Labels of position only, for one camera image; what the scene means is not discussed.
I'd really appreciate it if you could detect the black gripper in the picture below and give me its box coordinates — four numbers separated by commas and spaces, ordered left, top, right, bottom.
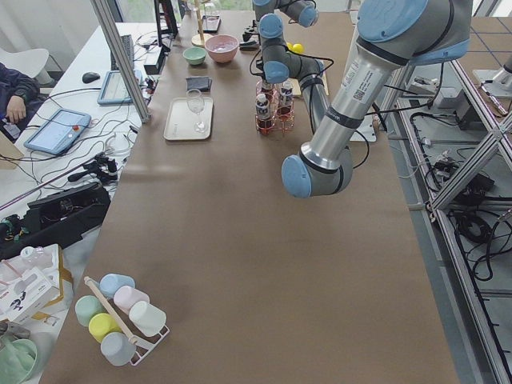
239, 25, 260, 50

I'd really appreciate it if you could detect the copper wire bottle basket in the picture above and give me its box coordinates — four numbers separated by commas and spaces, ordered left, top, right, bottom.
254, 79, 294, 135

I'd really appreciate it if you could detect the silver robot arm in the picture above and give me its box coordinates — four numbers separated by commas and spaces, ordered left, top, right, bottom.
239, 0, 319, 51

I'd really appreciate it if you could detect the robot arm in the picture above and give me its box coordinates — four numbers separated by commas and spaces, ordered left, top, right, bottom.
253, 1, 472, 198

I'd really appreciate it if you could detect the tea bottle white cap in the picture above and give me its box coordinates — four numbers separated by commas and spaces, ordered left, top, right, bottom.
255, 93, 271, 129

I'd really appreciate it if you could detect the pink bowl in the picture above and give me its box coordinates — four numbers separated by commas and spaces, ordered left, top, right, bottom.
205, 34, 239, 63

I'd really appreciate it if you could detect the black metal glass rack tray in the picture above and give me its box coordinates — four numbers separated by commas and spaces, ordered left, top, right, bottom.
201, 15, 221, 34

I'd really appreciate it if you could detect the yellow lemon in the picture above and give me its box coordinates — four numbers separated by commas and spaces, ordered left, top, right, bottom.
286, 42, 305, 54

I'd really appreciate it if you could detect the mint green bowl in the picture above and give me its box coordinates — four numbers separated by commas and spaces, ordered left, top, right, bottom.
182, 46, 206, 66

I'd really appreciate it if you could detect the bamboo cutting board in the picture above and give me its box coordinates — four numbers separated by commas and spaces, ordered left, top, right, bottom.
290, 72, 329, 98

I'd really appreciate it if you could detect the grey folded cloth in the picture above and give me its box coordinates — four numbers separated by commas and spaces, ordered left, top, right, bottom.
186, 76, 212, 92

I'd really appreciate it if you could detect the clear wine glass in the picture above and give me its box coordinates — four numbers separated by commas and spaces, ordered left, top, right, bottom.
186, 89, 206, 134

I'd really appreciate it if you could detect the white rabbit tray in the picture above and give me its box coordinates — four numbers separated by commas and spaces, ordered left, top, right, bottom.
163, 97, 214, 141

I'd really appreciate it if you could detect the black keyboard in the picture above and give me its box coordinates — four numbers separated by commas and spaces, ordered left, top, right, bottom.
110, 34, 135, 73

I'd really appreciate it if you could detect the blue teach pendant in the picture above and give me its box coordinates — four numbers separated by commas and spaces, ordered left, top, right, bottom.
23, 108, 91, 154
97, 70, 132, 106

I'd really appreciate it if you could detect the black computer mouse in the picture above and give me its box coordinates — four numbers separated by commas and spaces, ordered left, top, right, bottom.
82, 72, 101, 84

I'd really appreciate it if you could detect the seated person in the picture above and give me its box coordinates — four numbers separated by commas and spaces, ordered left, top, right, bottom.
0, 63, 44, 131

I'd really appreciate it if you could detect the black open case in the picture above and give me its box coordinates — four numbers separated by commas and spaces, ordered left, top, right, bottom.
1, 182, 110, 260

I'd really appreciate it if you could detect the blue plastic cup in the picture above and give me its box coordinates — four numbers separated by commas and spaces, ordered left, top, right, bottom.
99, 273, 135, 298

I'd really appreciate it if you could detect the pink plastic cup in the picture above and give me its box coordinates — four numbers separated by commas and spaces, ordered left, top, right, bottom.
114, 285, 150, 314

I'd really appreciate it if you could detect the white plastic cup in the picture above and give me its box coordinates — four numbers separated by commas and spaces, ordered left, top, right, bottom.
129, 301, 166, 337

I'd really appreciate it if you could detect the green plastic cup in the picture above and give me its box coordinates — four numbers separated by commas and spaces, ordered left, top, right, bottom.
74, 295, 106, 327

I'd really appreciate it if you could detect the yellow plastic cup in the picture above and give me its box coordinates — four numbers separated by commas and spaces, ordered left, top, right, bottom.
88, 313, 121, 343

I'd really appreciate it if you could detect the white cardboard box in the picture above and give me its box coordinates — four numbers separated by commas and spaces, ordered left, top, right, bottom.
1, 244, 74, 324

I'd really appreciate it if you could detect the grey plastic cup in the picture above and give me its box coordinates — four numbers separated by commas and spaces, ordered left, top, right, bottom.
100, 332, 136, 366

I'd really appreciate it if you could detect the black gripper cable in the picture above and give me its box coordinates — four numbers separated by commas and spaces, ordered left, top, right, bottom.
250, 51, 335, 79

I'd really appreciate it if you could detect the aluminium frame post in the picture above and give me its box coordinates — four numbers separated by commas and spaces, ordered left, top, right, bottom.
90, 0, 150, 123

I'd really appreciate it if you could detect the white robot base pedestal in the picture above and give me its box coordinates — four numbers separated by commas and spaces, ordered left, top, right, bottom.
350, 114, 377, 142

